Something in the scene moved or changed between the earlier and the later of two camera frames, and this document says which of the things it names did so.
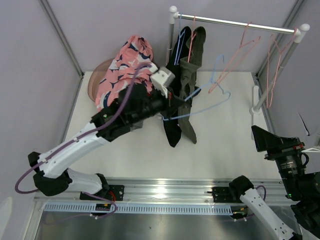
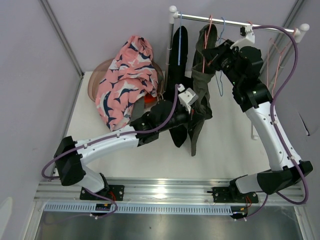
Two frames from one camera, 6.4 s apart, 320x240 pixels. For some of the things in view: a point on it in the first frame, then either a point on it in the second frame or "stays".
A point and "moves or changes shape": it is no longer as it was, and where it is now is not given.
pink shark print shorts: [136, 52] stays
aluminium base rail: [214, 196] stays
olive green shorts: [196, 46] moves or changes shape
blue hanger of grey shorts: [204, 107] to [221, 92]
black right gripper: [275, 145] to [213, 56]
